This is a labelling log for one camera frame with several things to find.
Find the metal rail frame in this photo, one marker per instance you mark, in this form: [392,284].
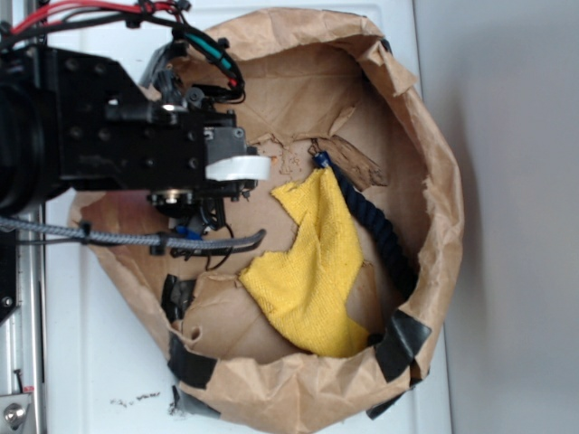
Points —
[22,393]

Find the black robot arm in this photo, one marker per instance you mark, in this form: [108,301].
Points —
[71,120]

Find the brown driftwood piece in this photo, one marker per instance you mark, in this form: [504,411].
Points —
[361,170]

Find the brown paper bag bin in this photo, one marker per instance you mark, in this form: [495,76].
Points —
[314,74]

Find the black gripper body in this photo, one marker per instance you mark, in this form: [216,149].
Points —
[163,147]

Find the white-taped gripper finger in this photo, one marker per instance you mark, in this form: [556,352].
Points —
[239,168]

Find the yellow microfiber cloth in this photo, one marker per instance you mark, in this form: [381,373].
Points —
[303,291]

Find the white plastic tray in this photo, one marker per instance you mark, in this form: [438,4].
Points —
[103,371]

